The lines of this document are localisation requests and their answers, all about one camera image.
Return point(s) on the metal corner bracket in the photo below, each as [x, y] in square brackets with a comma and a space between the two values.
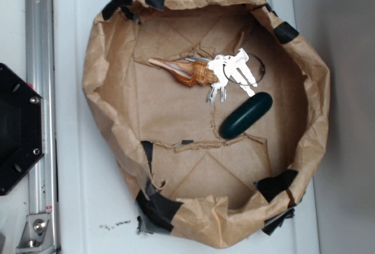
[37, 234]

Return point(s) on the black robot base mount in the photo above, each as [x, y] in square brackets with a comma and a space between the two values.
[21, 129]

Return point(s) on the silver key bunch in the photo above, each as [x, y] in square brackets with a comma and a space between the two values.
[230, 66]

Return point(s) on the dark green plastic pickle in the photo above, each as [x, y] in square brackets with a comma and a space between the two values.
[246, 115]

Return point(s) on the white plastic tray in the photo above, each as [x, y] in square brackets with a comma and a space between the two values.
[97, 212]

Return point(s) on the aluminium extrusion rail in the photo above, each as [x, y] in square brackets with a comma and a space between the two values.
[42, 177]

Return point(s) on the orange spiral seashell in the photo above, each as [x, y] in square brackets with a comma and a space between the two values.
[190, 73]

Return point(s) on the brown paper bag bin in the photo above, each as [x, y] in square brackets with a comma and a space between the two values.
[186, 179]

